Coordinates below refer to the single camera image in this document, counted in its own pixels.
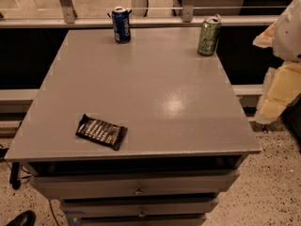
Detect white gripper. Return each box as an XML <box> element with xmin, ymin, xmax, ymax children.
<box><xmin>253</xmin><ymin>0</ymin><xmax>301</xmax><ymax>124</ymax></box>

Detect green soda can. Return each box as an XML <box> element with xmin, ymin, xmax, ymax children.
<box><xmin>198</xmin><ymin>14</ymin><xmax>221</xmax><ymax>56</ymax></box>

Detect blue Pepsi can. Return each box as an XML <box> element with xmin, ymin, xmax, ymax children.
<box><xmin>110</xmin><ymin>7</ymin><xmax>131</xmax><ymax>43</ymax></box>

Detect black rxbar chocolate wrapper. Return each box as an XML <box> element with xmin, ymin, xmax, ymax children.
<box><xmin>75</xmin><ymin>114</ymin><xmax>128</xmax><ymax>151</ymax></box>

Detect grey drawer cabinet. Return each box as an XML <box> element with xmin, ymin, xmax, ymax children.
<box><xmin>7</xmin><ymin>27</ymin><xmax>261</xmax><ymax>226</ymax></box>

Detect black shoe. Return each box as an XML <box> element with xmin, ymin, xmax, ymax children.
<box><xmin>6</xmin><ymin>210</ymin><xmax>36</xmax><ymax>226</ymax></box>

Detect metal window rail frame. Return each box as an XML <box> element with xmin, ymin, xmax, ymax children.
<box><xmin>0</xmin><ymin>0</ymin><xmax>292</xmax><ymax>28</ymax></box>

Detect black floor cable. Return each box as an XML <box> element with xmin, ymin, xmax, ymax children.
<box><xmin>0</xmin><ymin>143</ymin><xmax>60</xmax><ymax>226</ymax></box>

